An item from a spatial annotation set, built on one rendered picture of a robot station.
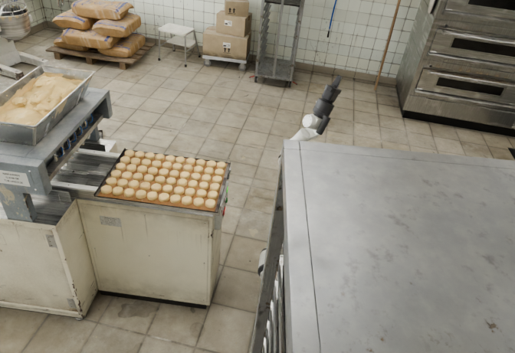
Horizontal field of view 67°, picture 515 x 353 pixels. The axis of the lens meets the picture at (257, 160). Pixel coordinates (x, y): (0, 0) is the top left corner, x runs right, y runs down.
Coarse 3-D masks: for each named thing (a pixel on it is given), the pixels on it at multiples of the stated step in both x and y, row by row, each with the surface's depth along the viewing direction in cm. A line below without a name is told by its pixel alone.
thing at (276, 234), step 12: (288, 144) 70; (276, 192) 76; (276, 204) 78; (276, 216) 79; (276, 228) 82; (276, 240) 84; (276, 252) 86; (264, 264) 90; (276, 264) 88; (264, 276) 91; (264, 288) 94; (264, 300) 97; (264, 312) 100; (264, 324) 103; (252, 348) 110
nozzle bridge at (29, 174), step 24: (96, 96) 207; (72, 120) 187; (96, 120) 213; (0, 144) 167; (48, 144) 170; (72, 144) 193; (0, 168) 160; (24, 168) 158; (48, 168) 177; (0, 192) 168; (24, 192) 166; (48, 192) 168; (24, 216) 175
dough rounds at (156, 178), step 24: (120, 168) 202; (144, 168) 203; (168, 168) 207; (192, 168) 208; (216, 168) 212; (120, 192) 187; (144, 192) 188; (168, 192) 191; (192, 192) 191; (216, 192) 193
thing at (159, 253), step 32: (96, 224) 202; (128, 224) 200; (160, 224) 197; (192, 224) 195; (96, 256) 217; (128, 256) 215; (160, 256) 212; (192, 256) 209; (128, 288) 232; (160, 288) 229; (192, 288) 226
